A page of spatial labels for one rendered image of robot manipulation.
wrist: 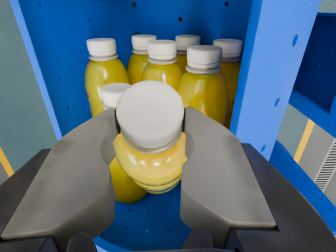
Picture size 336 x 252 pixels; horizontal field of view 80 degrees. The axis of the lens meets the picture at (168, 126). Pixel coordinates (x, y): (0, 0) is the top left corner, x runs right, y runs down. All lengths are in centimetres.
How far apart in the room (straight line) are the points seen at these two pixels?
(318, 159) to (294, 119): 54
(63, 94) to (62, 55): 5
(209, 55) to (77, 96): 21
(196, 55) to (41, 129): 165
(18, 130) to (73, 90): 158
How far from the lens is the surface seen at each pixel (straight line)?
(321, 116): 59
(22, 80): 168
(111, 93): 25
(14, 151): 205
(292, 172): 92
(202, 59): 23
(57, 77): 31
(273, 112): 17
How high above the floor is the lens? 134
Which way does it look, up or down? 59 degrees down
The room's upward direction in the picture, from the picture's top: 176 degrees clockwise
